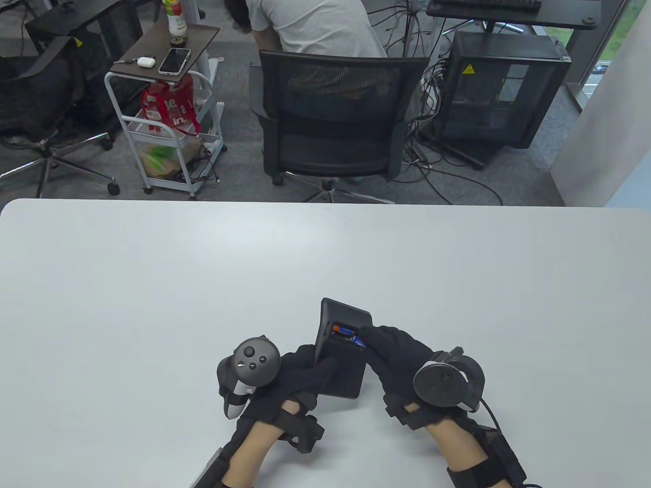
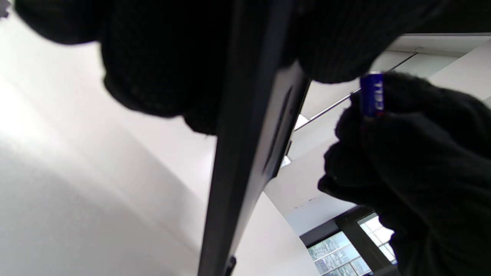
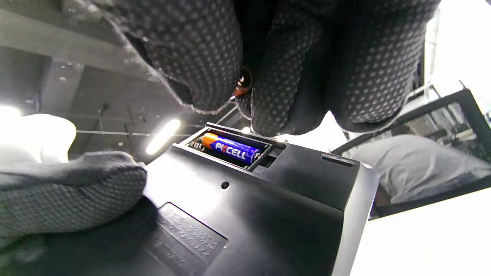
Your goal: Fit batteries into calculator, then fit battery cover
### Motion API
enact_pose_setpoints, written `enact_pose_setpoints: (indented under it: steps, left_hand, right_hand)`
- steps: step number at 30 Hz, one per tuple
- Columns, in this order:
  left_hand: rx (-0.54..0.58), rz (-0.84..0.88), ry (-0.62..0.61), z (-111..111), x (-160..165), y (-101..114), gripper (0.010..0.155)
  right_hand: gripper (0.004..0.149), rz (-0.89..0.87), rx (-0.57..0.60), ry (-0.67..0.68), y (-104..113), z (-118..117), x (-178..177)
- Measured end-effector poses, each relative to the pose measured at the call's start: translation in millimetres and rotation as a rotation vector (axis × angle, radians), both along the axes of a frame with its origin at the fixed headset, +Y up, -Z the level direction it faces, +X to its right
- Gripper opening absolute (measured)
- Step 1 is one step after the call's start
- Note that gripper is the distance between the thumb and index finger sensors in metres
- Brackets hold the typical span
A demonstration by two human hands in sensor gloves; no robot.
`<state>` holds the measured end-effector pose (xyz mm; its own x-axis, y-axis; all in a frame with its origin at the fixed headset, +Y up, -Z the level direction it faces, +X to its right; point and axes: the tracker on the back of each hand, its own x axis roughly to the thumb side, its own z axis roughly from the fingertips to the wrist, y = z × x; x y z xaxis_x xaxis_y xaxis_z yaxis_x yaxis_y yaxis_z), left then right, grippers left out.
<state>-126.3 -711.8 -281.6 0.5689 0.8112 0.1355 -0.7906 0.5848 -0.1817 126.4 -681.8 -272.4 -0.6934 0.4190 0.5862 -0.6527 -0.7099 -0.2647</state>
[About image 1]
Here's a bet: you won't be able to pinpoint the person's right hand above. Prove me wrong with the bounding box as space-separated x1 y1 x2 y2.
359 325 448 429

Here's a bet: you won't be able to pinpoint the person's left hand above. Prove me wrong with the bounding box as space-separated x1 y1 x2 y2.
243 345 339 425

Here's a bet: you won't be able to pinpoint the black battery-powered device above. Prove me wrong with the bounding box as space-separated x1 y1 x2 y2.
314 297 374 400

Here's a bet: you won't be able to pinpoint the person's right forearm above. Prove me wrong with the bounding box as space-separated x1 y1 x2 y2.
404 404 514 488

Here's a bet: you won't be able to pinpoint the person's left forearm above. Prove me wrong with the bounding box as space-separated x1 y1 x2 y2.
192 402 306 488

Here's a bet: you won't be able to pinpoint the blue batteries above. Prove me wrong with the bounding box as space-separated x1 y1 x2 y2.
332 324 367 349

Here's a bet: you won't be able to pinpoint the grey black hand controller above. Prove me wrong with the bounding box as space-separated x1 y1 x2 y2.
217 335 282 420

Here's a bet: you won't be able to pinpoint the black round hand controller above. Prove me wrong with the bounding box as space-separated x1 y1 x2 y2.
412 347 487 413

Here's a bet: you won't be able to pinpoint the black mesh office chair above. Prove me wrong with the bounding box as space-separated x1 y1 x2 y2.
251 49 431 204

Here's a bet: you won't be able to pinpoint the white green plastic bag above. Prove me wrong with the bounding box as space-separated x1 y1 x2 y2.
138 136 203 180

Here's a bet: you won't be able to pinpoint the black computer tower glass panel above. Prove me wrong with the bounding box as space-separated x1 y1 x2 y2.
437 30 572 171

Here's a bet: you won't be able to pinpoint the red shopping bag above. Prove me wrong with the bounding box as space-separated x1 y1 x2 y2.
140 75 201 138

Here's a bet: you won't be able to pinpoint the white rolling cart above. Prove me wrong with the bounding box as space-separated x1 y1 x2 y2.
104 57 227 198

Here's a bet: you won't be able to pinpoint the smartphone with white case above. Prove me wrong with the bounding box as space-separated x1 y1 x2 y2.
158 47 192 76

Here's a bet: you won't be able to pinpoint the black desk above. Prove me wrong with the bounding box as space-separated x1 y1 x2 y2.
425 0 602 32

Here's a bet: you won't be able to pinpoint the brown cart top board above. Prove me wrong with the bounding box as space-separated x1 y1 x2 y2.
112 21 221 83

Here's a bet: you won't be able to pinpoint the white bottle with green cap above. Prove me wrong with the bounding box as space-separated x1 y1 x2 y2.
162 0 189 49

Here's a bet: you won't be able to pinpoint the black computer tower under desk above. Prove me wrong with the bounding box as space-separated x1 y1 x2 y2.
24 0 146 134

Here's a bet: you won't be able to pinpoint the black office chair chrome base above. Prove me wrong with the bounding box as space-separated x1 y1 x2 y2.
0 35 122 199

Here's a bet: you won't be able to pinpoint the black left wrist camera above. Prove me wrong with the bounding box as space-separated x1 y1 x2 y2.
277 401 326 454

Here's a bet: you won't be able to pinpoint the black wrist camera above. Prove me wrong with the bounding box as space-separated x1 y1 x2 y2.
277 401 326 454
477 426 528 488

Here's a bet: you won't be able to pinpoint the black controller cable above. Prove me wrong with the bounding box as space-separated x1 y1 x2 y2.
478 395 505 433

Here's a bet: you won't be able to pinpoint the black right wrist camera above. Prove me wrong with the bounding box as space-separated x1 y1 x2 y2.
477 426 528 488

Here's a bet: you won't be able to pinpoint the tangle of black cables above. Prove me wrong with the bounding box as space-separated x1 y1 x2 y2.
365 0 505 205

